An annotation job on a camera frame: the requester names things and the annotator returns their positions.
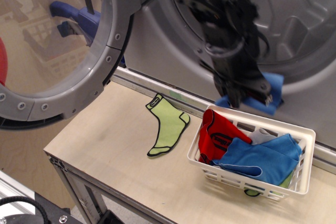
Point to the green felt sock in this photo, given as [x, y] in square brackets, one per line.
[172, 122]

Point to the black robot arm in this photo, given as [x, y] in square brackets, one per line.
[232, 42]

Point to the grey round machine door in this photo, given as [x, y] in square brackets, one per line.
[85, 84]

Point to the red round object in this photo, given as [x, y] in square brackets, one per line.
[3, 63]

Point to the blue bar clamp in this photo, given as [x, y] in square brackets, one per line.
[83, 22]

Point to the aluminium table frame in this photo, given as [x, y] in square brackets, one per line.
[89, 194]

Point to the red felt shirt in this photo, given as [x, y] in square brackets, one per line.
[216, 135]

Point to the green sock in basket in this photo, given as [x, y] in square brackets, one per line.
[255, 191]

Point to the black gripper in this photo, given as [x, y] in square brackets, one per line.
[232, 62]

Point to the white grey felt cloth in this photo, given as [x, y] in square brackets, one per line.
[260, 136]

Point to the grey toy washing machine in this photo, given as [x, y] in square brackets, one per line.
[166, 49]

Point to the light blue felt cloth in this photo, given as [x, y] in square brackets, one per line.
[271, 162]

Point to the dark blue felt cloth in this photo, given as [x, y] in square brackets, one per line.
[273, 87]

